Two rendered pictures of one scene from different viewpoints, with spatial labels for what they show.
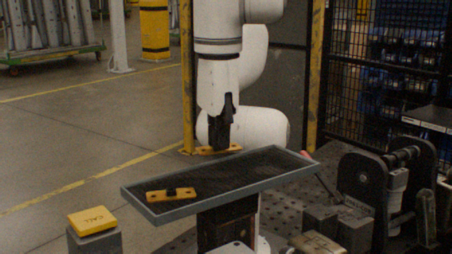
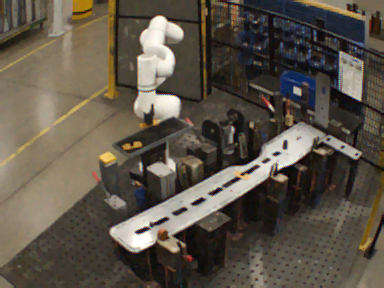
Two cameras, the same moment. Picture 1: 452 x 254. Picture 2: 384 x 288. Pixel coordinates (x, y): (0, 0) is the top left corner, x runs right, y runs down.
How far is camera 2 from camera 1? 139 cm
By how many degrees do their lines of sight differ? 14
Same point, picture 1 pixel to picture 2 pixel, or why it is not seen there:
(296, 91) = (193, 49)
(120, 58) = (57, 25)
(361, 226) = (210, 151)
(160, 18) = not seen: outside the picture
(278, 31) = (178, 12)
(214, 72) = (146, 97)
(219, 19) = (148, 78)
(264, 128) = (168, 107)
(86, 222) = (106, 158)
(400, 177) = (227, 129)
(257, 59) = not seen: hidden behind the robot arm
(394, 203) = (229, 139)
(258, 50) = not seen: hidden behind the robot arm
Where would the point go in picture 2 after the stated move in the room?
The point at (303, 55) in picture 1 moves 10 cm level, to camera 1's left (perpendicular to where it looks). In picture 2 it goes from (196, 26) to (186, 27)
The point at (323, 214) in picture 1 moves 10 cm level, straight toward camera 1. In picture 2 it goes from (194, 148) to (192, 160)
